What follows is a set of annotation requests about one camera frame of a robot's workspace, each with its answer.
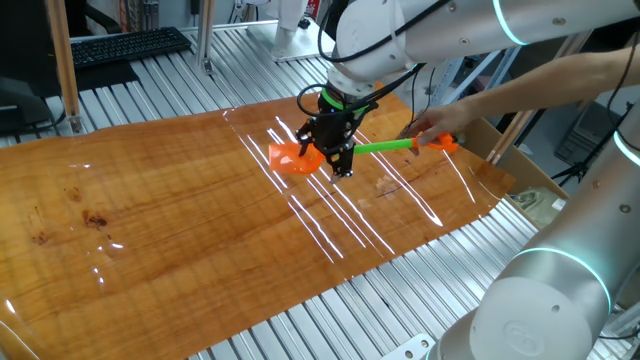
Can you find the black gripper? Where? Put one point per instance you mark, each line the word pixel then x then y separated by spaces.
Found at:
pixel 334 125

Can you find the orange green toy shovel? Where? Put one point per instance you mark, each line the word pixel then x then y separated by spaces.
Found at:
pixel 289 158

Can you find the person's bare forearm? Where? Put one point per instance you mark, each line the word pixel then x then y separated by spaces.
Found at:
pixel 545 82

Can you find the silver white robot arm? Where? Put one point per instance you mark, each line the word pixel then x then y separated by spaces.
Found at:
pixel 550 300

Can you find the person's bare hand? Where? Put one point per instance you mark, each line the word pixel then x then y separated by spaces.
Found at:
pixel 442 122

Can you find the white stand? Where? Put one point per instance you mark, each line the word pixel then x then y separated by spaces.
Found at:
pixel 290 15

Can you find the glossy wood-grain mat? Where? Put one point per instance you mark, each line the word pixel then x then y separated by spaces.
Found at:
pixel 175 225

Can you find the brown cardboard box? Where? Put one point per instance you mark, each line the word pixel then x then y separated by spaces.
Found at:
pixel 492 145

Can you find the white mounting plate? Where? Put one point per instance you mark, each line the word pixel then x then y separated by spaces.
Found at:
pixel 410 347

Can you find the olive green cloth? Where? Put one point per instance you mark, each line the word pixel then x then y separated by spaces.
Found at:
pixel 537 204

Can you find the black computer keyboard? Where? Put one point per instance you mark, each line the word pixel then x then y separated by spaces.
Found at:
pixel 127 46

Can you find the black desk pad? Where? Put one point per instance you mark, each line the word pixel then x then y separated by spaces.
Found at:
pixel 107 77

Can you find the black tripod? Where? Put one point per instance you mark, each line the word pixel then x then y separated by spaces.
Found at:
pixel 580 167

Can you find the grey plastic crate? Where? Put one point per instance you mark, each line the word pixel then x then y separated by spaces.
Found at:
pixel 590 132

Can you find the black monitor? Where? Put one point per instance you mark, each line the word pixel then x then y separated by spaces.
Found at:
pixel 22 45

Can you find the white metal base plate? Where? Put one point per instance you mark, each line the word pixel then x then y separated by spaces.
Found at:
pixel 280 45

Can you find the blue-grey metal shelf frame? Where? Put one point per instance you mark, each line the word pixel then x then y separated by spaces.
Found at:
pixel 450 75

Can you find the aluminium frame post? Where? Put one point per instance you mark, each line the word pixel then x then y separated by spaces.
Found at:
pixel 204 35

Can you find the slanted wood-coloured frame beam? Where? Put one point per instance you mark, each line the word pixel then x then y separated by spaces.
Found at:
pixel 510 135

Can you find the wood-coloured frame post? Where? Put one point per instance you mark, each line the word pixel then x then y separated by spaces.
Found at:
pixel 64 60

